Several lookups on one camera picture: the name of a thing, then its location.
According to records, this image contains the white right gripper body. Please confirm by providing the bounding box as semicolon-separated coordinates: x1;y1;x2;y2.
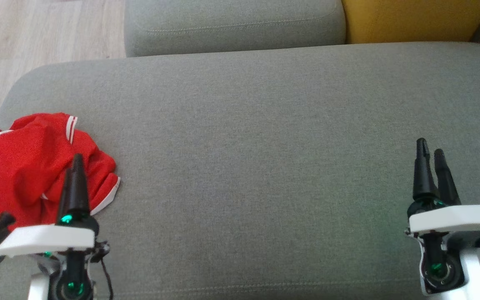
407;199;480;234

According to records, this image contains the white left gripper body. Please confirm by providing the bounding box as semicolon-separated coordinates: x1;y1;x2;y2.
0;216;99;261

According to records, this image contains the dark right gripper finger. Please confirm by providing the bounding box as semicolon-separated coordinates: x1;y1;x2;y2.
413;138;437;200
435;149;461;205

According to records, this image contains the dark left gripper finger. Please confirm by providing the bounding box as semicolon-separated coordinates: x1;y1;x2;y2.
59;154;78;223
76;154;90;221

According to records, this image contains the red white basketball jersey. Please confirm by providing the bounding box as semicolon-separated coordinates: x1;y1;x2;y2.
0;112;99;232

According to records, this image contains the yellow sofa cushion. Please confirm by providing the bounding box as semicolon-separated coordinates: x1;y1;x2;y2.
342;0;480;44

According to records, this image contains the grey sofa seat cushion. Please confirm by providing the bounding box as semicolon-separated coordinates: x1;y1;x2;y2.
0;42;480;300

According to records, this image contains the grey sofa back cushion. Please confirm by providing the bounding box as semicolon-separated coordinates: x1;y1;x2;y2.
123;0;347;58

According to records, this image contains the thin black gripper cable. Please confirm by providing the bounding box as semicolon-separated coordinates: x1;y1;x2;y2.
96;242;114;300

